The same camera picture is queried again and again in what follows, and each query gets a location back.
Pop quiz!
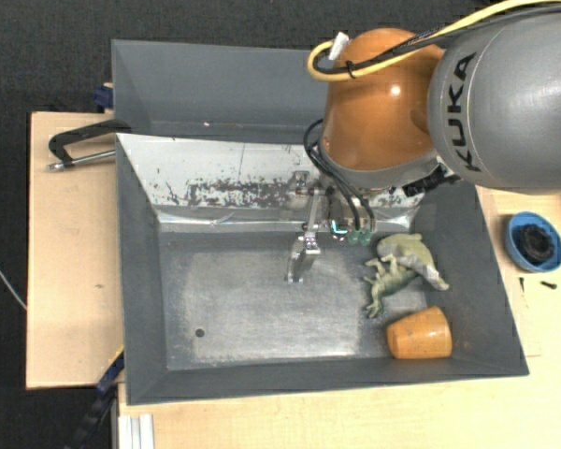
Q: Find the green toy frog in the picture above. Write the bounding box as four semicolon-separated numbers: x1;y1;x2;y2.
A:
363;252;421;320

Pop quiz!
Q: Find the black cylinder on white bracket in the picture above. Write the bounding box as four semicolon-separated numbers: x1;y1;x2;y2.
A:
388;161;462;200

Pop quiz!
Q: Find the orange cup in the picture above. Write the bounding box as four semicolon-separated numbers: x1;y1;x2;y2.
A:
385;305;453;360

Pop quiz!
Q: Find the grey metal bin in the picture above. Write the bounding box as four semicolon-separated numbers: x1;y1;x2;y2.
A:
110;38;531;407

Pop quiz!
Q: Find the brown cardboard board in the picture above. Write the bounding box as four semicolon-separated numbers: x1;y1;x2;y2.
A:
25;111;125;390

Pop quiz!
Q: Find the grey-green toy dinosaur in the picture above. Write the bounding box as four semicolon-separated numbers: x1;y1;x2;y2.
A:
376;232;451;292

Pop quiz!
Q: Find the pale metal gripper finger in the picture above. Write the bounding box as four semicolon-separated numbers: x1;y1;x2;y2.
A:
299;236;323;285
286;237;307;284

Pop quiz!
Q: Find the black ribbed ring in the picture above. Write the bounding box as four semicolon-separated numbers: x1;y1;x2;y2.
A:
519;224;556;264

